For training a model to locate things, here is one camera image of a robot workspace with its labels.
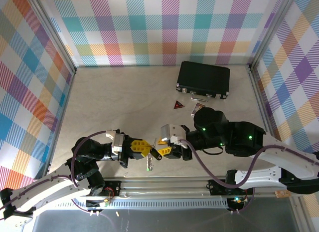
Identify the black key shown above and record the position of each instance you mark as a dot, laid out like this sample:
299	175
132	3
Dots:
156	154

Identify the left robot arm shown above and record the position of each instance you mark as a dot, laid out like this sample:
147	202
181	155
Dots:
42	189

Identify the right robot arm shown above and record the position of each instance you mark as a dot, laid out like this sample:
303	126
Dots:
279	167

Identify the playing card box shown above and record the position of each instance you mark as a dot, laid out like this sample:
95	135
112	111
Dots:
197	108

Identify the red triangle piece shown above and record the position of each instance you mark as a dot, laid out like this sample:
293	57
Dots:
178	105

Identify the black briefcase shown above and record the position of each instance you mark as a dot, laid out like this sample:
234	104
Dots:
203	76

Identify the grey metal plate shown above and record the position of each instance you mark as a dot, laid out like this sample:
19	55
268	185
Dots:
174	222

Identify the small orange circuit board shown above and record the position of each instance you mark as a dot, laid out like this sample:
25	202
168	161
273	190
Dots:
282	193

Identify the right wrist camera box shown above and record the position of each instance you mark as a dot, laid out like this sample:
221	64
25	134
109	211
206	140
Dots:
174	134

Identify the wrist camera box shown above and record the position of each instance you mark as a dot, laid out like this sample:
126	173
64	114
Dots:
115	142
174	134

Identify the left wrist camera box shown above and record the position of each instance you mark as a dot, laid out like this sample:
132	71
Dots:
115	142

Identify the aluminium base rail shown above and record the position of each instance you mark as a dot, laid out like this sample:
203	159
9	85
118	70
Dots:
162	185

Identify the aluminium side rail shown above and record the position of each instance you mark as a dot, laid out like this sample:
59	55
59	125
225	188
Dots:
60	122
264	112

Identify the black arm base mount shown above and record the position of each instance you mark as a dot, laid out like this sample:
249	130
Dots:
216	187
113	188

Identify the aluminium frame post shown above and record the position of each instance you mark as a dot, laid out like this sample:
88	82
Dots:
271	30
52	30

